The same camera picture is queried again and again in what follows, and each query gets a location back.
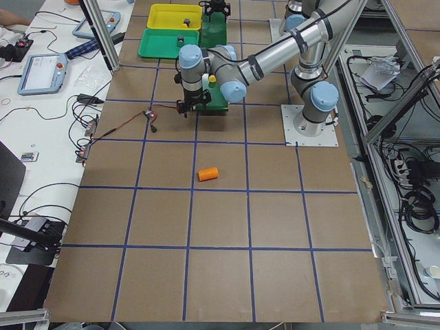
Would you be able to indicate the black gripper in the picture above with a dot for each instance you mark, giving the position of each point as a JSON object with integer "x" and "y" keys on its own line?
{"x": 190, "y": 98}
{"x": 216, "y": 5}

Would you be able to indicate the green push button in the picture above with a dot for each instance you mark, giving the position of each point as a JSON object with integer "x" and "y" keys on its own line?
{"x": 180, "y": 40}

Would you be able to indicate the plain orange cylinder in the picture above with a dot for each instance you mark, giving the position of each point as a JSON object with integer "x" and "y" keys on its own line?
{"x": 208, "y": 174}

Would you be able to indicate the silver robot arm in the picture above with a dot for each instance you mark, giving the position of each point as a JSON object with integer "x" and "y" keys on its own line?
{"x": 324, "y": 20}

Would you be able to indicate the green conveyor belt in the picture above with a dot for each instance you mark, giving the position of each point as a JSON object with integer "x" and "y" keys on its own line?
{"x": 213, "y": 32}

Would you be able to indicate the yellow tray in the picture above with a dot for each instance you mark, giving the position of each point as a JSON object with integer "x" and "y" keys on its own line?
{"x": 171, "y": 16}

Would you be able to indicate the small controller circuit board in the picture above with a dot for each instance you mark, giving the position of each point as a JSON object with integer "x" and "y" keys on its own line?
{"x": 151, "y": 115}

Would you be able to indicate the green tray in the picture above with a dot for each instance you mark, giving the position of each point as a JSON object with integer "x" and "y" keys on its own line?
{"x": 157, "y": 43}

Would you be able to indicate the black power adapter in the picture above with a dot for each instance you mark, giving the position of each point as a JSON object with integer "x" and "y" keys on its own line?
{"x": 88, "y": 100}

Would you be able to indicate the blue plaid umbrella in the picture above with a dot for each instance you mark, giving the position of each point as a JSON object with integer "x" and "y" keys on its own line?
{"x": 82, "y": 49}

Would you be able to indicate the aluminium frame post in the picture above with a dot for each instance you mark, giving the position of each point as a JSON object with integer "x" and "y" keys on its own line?
{"x": 98, "y": 27}

